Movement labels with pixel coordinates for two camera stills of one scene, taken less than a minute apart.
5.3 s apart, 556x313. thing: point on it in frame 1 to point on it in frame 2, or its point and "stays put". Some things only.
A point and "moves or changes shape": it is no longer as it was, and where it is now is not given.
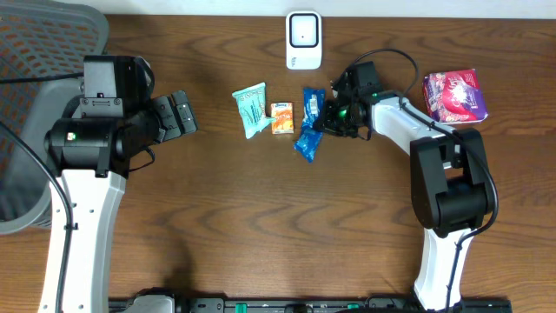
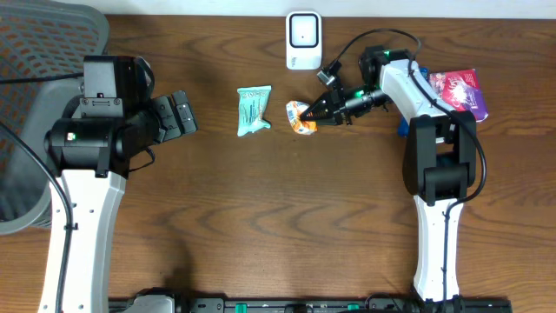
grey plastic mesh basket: [39, 38] stays put
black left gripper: [164, 118] stays put
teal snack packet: [252, 105] moves or changes shape
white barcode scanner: [303, 40] stays put
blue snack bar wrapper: [308, 143] moves or changes shape
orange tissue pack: [282, 117] to [294, 110]
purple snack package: [456, 96] stays put
